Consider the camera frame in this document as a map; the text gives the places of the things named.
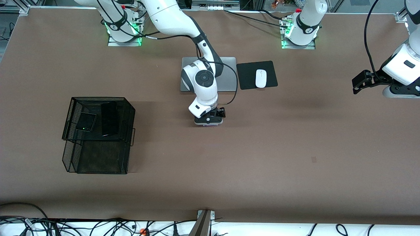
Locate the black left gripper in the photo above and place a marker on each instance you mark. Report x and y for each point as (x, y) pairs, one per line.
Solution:
(374, 78)

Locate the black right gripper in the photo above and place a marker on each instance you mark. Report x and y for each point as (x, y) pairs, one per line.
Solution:
(217, 113)

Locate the black slab smartphone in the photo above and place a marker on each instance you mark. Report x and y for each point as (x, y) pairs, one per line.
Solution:
(110, 119)

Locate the black flip phone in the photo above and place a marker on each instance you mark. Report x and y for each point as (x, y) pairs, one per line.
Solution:
(86, 122)

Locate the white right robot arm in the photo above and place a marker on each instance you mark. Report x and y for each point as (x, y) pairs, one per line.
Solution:
(203, 88)

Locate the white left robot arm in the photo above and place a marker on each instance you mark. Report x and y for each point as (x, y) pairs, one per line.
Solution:
(402, 65)

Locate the silver closed laptop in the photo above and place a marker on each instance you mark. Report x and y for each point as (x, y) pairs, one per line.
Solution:
(228, 78)

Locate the black mouse pad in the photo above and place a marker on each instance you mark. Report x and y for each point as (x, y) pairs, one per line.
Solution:
(247, 77)

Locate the white computer mouse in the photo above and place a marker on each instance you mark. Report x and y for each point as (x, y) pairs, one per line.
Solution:
(261, 78)

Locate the silver socket strip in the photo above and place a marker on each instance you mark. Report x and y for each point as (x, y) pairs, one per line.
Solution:
(215, 6)

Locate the orange copper object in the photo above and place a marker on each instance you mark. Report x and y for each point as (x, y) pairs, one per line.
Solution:
(277, 3)

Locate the black power plug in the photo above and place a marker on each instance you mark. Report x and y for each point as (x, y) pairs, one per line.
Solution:
(174, 230)

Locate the black mesh two-tier tray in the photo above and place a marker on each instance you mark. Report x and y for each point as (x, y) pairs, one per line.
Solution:
(98, 157)

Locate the aluminium corner bracket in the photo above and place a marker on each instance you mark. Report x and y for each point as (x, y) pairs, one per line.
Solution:
(400, 17)

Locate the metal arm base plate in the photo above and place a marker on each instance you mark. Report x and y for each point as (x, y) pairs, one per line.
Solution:
(298, 47)
(124, 43)

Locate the aluminium profile post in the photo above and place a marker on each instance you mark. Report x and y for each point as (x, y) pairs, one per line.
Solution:
(202, 226)

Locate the aluminium frame rail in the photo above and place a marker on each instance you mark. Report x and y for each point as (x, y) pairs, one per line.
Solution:
(23, 9)

